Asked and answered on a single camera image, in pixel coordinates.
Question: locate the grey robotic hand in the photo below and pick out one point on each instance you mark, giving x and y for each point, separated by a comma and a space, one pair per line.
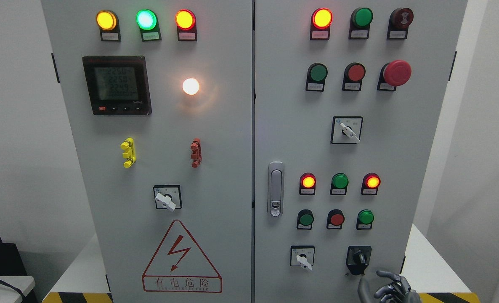
398, 291

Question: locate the black rotary knob switch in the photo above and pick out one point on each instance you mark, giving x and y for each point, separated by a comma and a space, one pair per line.
357, 259

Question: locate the white platform with hazard stripes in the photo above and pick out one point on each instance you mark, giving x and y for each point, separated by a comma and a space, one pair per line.
85, 280

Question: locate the green lamp lower right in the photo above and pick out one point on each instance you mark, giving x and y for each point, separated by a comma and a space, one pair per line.
365, 219

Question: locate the red push button lower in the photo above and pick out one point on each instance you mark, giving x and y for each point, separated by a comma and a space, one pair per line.
335, 219

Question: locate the red push button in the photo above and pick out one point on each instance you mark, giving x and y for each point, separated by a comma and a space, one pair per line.
353, 77
335, 219

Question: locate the red lamp middle right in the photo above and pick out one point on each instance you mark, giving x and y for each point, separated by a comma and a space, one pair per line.
370, 184

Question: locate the green push button lower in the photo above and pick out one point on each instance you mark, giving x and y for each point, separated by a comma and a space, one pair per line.
304, 220

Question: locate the green push button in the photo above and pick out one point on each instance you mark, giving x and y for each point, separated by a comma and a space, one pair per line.
304, 220
316, 75

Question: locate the green lamp middle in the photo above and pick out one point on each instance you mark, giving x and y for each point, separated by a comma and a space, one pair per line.
339, 184

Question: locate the red lit lamp middle left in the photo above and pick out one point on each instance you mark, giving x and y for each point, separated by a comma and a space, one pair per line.
307, 184

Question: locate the red lit lamp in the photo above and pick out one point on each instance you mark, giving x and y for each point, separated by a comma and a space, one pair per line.
307, 184
321, 21

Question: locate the right grey cabinet door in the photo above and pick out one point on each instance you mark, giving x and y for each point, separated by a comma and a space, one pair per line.
294, 126

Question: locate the grey cabinet door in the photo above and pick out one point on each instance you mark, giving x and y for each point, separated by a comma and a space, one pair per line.
216, 196
294, 126

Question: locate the red emergency stop button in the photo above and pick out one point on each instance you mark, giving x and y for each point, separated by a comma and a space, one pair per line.
394, 74

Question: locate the red electric hazard sign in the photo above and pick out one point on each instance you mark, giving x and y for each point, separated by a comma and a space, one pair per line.
180, 265

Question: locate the red push button upper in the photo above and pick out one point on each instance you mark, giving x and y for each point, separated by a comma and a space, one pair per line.
353, 77

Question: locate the green push button upper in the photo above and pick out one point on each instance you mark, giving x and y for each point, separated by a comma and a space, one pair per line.
316, 75

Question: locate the red terminal connector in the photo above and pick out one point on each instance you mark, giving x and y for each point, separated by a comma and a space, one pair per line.
196, 155

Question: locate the dark red buzzer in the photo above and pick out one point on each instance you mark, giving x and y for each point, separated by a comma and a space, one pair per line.
399, 22

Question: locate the green unlit lamp top right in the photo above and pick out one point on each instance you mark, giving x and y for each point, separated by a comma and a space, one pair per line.
360, 21

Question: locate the red lit lamp top right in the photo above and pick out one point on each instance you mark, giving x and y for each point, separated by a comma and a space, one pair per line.
321, 21

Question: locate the white lit indicator lamp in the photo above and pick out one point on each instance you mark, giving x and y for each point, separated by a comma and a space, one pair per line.
191, 86

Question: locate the yellow terminal connector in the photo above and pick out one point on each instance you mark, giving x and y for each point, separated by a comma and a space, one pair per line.
128, 147

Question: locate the left grey cabinet door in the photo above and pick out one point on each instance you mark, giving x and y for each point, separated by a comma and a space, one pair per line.
216, 196

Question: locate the red lit lamp left door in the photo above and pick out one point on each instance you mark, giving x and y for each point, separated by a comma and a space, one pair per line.
186, 24

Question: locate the black digital power meter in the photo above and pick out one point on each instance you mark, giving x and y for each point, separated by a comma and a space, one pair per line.
117, 85

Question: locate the green lit indicator lamp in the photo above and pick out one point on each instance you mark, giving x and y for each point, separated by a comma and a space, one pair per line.
147, 22

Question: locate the yellow indicator lamp top left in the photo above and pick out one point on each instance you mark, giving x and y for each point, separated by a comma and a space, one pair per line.
109, 26

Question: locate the lower white selector switch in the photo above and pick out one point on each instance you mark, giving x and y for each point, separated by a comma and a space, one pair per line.
302, 256

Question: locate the upper right selector switch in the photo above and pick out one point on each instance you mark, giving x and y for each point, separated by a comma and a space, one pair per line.
346, 129

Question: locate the silver door handle lock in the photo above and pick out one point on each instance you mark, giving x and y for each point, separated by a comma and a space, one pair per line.
275, 188

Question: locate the left door selector switch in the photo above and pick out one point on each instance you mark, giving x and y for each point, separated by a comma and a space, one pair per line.
167, 197

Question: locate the white box with cable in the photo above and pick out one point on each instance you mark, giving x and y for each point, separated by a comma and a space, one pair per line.
24, 283

